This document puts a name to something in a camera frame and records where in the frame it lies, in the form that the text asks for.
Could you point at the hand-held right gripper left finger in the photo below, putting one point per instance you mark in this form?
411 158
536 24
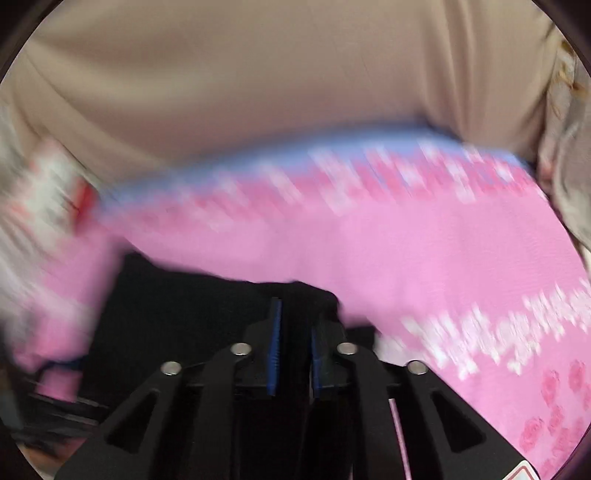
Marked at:
275 346

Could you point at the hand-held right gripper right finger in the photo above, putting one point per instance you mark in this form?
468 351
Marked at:
316 364

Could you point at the black pants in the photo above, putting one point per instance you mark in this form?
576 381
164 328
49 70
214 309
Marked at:
184 314

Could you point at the pink rose bed sheet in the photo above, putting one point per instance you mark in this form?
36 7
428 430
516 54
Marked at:
415 258

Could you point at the cartoon face pillow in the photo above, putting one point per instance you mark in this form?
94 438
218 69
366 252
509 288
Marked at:
46 184

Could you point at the beige padded headboard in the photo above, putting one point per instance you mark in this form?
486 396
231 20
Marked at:
231 69

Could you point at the pale floral blanket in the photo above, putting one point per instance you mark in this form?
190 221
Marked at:
568 161

